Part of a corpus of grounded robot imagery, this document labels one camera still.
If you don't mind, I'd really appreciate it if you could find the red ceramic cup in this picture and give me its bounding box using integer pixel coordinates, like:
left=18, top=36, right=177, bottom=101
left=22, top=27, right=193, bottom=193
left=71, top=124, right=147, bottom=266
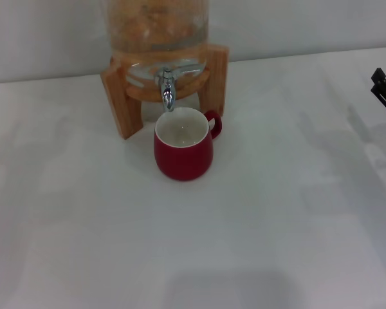
left=153, top=108, right=223, bottom=182

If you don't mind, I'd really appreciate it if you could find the chrome dispenser faucet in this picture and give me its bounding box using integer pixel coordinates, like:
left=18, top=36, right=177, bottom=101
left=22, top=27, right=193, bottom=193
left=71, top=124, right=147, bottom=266
left=153, top=62, right=203, bottom=113

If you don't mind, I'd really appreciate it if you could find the glass beverage dispenser jar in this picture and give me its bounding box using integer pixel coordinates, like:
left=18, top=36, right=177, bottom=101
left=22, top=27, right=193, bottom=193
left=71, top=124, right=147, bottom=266
left=106, top=0, right=210, bottom=97

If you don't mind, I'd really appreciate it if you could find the wooden dispenser stand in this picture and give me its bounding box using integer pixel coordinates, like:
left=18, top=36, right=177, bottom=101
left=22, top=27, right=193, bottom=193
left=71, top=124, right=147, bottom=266
left=99, top=43, right=230, bottom=141

